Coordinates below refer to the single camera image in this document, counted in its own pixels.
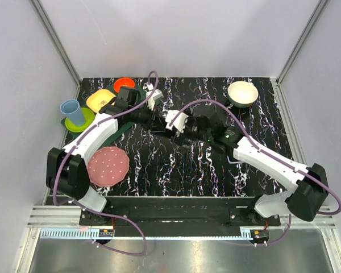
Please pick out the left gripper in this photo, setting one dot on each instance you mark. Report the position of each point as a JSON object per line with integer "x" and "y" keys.
{"x": 153, "y": 121}

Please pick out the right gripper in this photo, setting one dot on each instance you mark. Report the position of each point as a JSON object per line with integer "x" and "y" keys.
{"x": 188, "y": 120}

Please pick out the black phone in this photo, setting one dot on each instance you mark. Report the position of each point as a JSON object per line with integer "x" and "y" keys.
{"x": 170, "y": 135}

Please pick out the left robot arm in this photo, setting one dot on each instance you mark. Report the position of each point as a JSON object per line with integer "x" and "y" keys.
{"x": 67, "y": 168}

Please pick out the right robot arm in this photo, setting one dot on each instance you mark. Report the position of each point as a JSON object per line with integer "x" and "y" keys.
{"x": 306, "y": 188}

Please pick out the phone in lilac case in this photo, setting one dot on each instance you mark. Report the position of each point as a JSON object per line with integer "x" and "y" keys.
{"x": 233, "y": 161}

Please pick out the red bowl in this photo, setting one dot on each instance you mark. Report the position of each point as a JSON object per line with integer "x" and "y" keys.
{"x": 124, "y": 81}

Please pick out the pink dotted plate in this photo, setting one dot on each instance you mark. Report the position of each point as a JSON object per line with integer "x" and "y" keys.
{"x": 108, "y": 166}

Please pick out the yellow square plate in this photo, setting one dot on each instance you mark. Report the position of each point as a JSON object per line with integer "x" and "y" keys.
{"x": 98, "y": 99}

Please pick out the lime green plate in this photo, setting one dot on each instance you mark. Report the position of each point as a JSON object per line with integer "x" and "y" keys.
{"x": 89, "y": 117}

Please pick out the large white bowl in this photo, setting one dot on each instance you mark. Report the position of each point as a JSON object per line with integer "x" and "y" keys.
{"x": 242, "y": 94}

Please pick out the blue cup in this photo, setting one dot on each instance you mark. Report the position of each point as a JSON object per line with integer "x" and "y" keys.
{"x": 73, "y": 111}

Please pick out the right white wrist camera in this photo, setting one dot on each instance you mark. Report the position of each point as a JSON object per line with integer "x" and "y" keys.
{"x": 176, "y": 119}

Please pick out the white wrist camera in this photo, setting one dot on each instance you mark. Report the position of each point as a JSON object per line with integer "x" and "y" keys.
{"x": 176, "y": 119}
{"x": 155, "y": 99}

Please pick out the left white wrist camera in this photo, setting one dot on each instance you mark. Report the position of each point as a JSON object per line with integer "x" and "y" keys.
{"x": 155, "y": 99}

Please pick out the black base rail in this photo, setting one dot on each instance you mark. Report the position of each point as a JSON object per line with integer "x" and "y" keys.
{"x": 184, "y": 217}

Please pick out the right aluminium frame post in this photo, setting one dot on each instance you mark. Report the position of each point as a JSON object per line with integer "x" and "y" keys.
{"x": 306, "y": 32}

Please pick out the aluminium frame post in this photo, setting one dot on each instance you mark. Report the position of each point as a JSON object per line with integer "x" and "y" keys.
{"x": 306, "y": 32}
{"x": 53, "y": 36}

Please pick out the left aluminium frame post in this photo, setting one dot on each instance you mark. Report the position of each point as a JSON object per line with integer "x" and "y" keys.
{"x": 53, "y": 36}

